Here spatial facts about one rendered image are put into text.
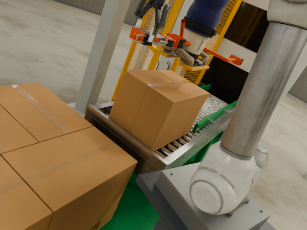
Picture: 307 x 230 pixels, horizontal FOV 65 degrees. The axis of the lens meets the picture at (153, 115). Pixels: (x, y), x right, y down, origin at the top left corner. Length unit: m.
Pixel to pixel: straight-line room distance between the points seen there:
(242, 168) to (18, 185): 0.89
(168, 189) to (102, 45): 1.83
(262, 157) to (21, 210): 0.92
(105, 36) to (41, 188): 1.71
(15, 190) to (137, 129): 0.78
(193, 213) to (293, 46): 0.63
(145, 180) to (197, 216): 0.27
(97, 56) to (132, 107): 1.13
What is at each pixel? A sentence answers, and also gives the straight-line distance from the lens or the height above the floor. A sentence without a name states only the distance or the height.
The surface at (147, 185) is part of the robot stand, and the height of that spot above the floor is 0.75.
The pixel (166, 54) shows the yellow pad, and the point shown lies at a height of 1.14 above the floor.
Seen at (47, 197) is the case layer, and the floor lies 0.54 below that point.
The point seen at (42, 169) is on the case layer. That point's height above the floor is 0.54.
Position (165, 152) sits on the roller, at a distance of 1.71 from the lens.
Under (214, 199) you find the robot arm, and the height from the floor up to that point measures 1.01.
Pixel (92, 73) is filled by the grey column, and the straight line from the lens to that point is 2.65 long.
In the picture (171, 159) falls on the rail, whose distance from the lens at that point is 1.56.
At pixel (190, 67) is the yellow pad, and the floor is 1.14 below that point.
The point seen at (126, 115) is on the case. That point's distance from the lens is 1.62.
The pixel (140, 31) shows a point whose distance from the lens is 1.13.
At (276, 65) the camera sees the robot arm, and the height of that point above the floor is 1.39.
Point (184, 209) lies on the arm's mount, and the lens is 0.98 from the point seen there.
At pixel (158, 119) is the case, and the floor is 0.80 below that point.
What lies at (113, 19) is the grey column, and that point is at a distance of 2.48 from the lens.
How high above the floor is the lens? 1.42
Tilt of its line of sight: 24 degrees down
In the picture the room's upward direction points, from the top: 25 degrees clockwise
